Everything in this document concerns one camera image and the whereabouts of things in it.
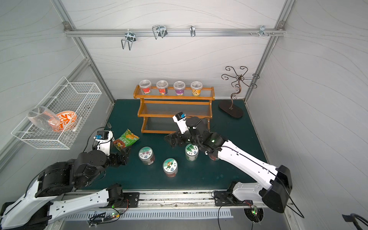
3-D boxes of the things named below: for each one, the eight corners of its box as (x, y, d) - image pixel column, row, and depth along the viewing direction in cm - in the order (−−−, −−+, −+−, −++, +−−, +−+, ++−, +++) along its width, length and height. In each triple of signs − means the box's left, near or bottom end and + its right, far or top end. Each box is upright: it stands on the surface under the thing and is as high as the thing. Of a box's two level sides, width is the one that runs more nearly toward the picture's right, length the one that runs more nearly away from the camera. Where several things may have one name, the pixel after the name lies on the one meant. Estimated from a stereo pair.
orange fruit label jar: (163, 177, 82) (161, 172, 76) (165, 163, 87) (163, 157, 81) (177, 177, 82) (176, 172, 76) (178, 163, 87) (177, 157, 81)
